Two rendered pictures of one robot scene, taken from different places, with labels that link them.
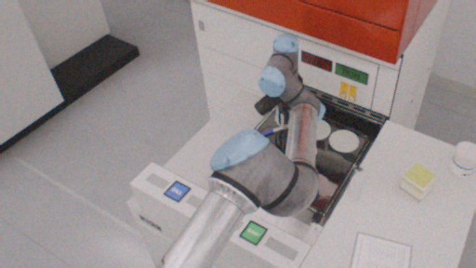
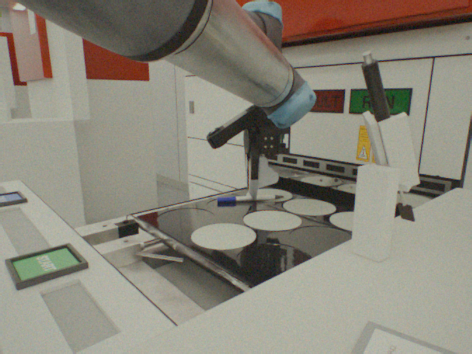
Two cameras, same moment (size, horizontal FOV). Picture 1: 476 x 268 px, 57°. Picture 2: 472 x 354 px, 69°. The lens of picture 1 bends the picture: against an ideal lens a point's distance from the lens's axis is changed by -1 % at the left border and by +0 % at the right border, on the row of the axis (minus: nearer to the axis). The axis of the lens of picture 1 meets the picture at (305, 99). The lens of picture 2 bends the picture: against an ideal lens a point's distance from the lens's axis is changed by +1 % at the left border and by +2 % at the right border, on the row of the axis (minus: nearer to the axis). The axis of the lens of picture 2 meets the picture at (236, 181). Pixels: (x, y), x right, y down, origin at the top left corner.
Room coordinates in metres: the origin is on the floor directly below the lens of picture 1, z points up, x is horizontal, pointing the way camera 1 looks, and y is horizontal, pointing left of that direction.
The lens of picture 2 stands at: (0.40, -0.14, 1.11)
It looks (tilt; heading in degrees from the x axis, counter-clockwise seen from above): 14 degrees down; 22
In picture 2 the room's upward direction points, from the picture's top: straight up
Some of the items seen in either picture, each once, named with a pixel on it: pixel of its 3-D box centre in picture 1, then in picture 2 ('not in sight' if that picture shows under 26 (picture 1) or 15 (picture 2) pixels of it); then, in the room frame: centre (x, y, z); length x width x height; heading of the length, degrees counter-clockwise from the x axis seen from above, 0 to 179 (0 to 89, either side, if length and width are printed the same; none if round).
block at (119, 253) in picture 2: not in sight; (109, 255); (0.74, 0.19, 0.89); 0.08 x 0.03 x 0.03; 153
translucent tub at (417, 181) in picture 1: (417, 182); not in sight; (0.76, -0.33, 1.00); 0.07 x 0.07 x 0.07; 47
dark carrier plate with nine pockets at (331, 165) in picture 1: (300, 150); (271, 220); (0.95, 0.01, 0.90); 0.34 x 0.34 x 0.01; 63
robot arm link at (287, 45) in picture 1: (285, 54); (260, 37); (1.05, 0.07, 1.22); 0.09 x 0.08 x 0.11; 167
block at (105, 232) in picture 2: not in sight; (89, 237); (0.78, 0.26, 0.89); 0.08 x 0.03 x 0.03; 153
